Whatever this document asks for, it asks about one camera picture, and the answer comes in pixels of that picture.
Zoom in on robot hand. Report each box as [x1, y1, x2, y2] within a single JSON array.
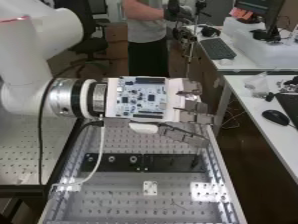
[[105, 75, 215, 148]]

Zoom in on small white box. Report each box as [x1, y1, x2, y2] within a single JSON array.
[[127, 122, 159, 135]]

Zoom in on person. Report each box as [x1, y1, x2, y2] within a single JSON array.
[[120, 0, 196, 80]]

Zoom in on black office chair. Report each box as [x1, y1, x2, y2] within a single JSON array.
[[65, 0, 111, 65]]

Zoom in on black plate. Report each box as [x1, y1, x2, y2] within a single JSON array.
[[79, 152, 210, 174]]

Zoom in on black keyboard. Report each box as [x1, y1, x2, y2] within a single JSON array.
[[273, 92, 298, 130], [198, 37, 239, 61]]

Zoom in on white desk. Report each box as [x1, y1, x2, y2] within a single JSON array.
[[191, 22, 298, 76], [212, 73, 298, 186]]

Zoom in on black headphones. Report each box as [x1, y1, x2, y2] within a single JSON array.
[[199, 25, 222, 38]]

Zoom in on clear plastic bag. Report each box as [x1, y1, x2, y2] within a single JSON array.
[[242, 72, 271, 99]]

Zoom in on small white square plate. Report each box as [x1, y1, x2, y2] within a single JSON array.
[[140, 180, 159, 196]]

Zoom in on small black box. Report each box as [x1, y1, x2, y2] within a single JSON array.
[[263, 92, 276, 103]]

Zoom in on black computer mouse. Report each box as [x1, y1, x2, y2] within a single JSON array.
[[260, 109, 291, 127]]

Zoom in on white foam block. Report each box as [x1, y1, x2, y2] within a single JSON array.
[[220, 15, 298, 69]]

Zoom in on clear box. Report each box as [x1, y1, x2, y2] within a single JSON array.
[[38, 121, 248, 224]]

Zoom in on black computer monitor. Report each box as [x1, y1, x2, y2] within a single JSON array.
[[231, 0, 287, 43]]

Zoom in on white cable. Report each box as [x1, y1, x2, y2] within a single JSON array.
[[49, 114, 107, 194]]

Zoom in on black cable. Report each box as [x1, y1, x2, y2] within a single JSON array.
[[35, 94, 46, 186]]

